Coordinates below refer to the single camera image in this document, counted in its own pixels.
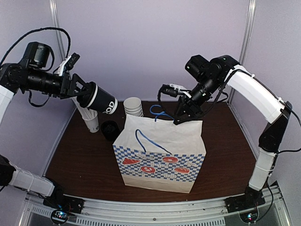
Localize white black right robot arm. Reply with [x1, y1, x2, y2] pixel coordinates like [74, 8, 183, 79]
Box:
[174, 55, 292, 208]

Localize white paper straw cup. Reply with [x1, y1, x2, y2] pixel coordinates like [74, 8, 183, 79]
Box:
[83, 114, 99, 133]

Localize blue checkered paper bag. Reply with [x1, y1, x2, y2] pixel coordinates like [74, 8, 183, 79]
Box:
[113, 115, 206, 194]

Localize black plastic cup lid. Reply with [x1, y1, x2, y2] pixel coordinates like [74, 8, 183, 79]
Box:
[76, 82, 97, 110]

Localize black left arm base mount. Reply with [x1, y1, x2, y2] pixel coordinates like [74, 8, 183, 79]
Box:
[43, 190, 84, 214]

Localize black lid stack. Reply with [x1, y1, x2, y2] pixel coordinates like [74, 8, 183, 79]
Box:
[101, 121, 121, 141]

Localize aluminium table front rail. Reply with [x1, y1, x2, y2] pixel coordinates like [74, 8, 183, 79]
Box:
[20, 185, 291, 226]

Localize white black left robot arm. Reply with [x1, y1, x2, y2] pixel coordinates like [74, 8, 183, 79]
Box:
[0, 42, 97, 209]

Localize paper cups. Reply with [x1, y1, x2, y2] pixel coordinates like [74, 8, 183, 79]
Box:
[123, 97, 143, 117]

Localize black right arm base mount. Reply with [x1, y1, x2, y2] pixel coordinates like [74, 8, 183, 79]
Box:
[224, 191, 266, 213]

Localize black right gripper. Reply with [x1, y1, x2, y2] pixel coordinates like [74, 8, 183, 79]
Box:
[174, 75, 222, 125]

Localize black white paper cup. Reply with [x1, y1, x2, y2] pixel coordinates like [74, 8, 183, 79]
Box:
[87, 82, 118, 114]

